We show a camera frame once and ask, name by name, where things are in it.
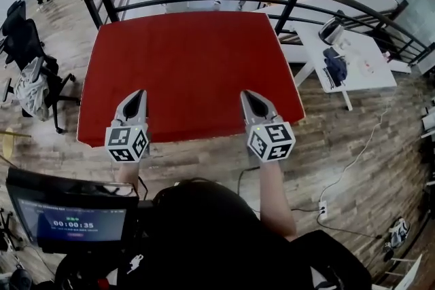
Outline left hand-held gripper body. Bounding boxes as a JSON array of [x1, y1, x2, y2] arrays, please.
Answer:
[[104, 118, 151, 164]]

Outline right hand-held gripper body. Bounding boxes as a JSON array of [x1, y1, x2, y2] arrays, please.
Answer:
[[244, 113, 296, 166]]

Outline red tablecloth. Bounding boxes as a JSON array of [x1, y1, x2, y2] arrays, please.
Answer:
[[76, 11, 306, 149]]

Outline person's left forearm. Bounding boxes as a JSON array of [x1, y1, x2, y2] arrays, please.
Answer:
[[117, 159, 140, 196]]

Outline person's right forearm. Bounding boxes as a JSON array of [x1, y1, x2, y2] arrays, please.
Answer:
[[258, 159, 297, 242]]

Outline black eyeglasses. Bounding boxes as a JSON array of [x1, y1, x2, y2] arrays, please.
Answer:
[[321, 67, 336, 89]]

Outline dark blue cloth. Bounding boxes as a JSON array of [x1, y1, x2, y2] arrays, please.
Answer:
[[322, 47, 349, 88]]

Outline grey garment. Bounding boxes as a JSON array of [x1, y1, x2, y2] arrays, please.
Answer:
[[13, 56, 50, 122]]

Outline black monitor screen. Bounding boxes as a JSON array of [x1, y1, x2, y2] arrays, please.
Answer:
[[5, 168, 156, 254]]

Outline white table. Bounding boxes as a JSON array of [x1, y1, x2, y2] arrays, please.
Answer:
[[292, 22, 398, 112]]

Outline clear plastic bag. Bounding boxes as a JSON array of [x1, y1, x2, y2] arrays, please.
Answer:
[[353, 54, 378, 75]]

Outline person's black shirt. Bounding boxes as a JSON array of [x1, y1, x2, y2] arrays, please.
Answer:
[[54, 178, 373, 290]]

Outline yellow wooden stool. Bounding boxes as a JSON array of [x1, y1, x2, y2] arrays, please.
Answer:
[[0, 127, 32, 160]]

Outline black office chair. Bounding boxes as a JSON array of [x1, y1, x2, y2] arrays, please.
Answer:
[[0, 0, 81, 135]]

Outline black and white sneakers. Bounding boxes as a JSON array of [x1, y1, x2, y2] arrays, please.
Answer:
[[383, 217, 412, 254]]

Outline black bag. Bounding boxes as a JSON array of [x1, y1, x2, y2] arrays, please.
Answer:
[[10, 268, 33, 290]]

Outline white rack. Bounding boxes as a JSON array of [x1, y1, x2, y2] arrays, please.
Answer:
[[385, 253, 424, 290]]

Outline white cable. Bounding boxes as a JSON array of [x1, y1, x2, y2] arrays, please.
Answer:
[[319, 91, 397, 204]]

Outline black floor cable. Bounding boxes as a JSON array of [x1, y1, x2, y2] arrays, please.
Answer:
[[315, 213, 383, 240]]

